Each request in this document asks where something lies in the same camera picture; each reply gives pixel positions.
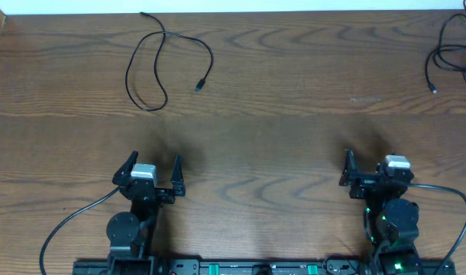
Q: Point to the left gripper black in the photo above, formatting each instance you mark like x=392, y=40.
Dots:
x=178, y=180

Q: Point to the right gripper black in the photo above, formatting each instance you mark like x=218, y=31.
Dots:
x=364, y=182

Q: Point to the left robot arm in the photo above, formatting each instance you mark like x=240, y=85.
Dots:
x=131, y=233

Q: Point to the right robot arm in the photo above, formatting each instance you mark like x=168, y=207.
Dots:
x=390, y=221

